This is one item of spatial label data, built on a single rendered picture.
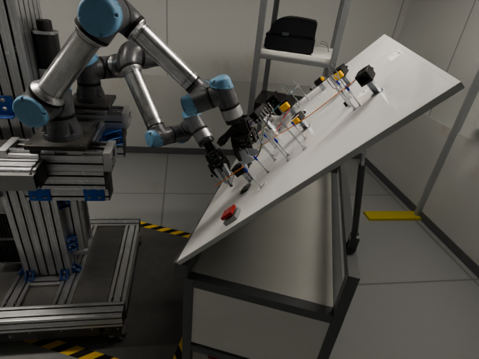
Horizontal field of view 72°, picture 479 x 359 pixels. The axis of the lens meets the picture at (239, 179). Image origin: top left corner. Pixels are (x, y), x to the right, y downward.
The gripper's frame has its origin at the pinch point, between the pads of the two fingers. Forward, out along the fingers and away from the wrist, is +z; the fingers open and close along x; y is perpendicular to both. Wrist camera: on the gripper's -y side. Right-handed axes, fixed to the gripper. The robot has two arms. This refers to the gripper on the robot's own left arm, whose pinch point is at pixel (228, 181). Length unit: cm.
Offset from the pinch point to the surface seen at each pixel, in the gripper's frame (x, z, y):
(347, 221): 34, 38, 8
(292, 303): -1, 51, 20
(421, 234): 135, 119, -157
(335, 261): 24, 52, -1
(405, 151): 182, 51, -196
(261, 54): 56, -60, -51
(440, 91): 52, 9, 67
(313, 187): 44, 24, -52
